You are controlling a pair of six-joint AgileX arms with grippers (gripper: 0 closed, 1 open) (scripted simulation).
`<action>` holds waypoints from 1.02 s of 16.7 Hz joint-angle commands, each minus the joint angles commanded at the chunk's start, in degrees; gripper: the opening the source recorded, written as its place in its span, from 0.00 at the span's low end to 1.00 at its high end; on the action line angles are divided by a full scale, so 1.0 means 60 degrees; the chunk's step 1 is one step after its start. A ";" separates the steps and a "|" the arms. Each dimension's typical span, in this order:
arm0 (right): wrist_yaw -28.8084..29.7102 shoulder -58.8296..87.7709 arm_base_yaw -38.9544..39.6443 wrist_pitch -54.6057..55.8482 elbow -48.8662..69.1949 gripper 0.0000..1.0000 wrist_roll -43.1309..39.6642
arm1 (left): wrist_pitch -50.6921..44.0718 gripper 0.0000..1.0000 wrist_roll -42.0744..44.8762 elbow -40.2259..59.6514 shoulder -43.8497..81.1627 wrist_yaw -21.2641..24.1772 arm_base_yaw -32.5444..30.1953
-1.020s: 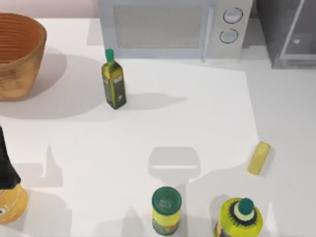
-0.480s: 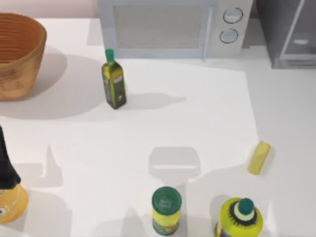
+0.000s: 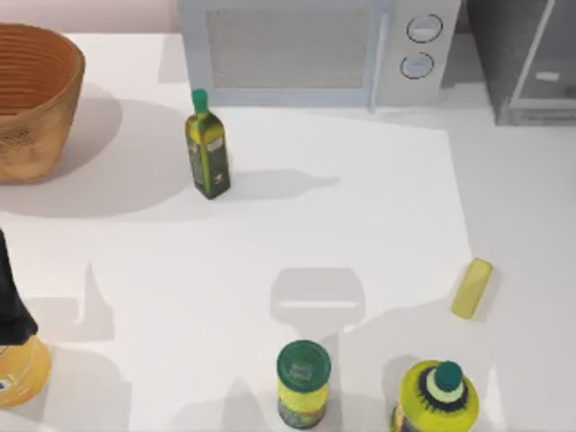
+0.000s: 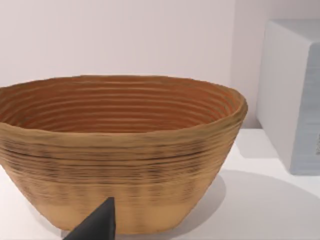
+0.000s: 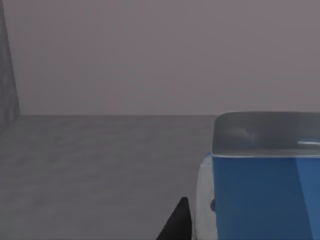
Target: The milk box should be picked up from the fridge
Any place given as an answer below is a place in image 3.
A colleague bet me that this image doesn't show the green square oil bottle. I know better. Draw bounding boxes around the green square oil bottle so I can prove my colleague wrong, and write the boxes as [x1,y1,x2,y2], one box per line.
[184,88,232,201]

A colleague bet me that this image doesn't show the green lidded yellow can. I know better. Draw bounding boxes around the green lidded yellow can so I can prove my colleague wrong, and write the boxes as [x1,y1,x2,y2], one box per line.
[275,339,333,429]

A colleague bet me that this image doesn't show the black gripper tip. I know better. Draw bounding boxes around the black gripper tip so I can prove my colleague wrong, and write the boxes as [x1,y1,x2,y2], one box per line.
[0,228,39,347]

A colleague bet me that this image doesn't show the orange yellow bottle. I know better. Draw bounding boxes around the orange yellow bottle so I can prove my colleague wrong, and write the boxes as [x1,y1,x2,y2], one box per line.
[0,336,52,410]

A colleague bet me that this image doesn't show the pale microwave oven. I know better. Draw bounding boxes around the pale microwave oven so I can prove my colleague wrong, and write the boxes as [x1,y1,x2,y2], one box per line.
[176,0,462,113]

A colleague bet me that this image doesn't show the round microwave knob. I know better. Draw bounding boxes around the round microwave knob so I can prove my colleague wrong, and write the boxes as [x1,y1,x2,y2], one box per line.
[406,13,444,43]
[399,50,436,81]

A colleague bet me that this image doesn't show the yellow butter stick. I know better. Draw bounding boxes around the yellow butter stick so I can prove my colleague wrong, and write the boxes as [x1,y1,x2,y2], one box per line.
[450,257,494,320]

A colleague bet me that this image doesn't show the brown woven basket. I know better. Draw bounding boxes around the brown woven basket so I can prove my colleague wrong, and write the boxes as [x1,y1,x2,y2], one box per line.
[0,22,86,185]

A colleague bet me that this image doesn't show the round yellow green-capped bottle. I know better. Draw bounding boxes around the round yellow green-capped bottle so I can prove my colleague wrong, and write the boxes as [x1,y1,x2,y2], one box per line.
[389,359,482,432]

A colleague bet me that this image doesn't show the microwave door handle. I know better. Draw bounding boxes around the microwave door handle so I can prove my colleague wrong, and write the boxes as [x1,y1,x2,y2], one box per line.
[367,12,389,114]

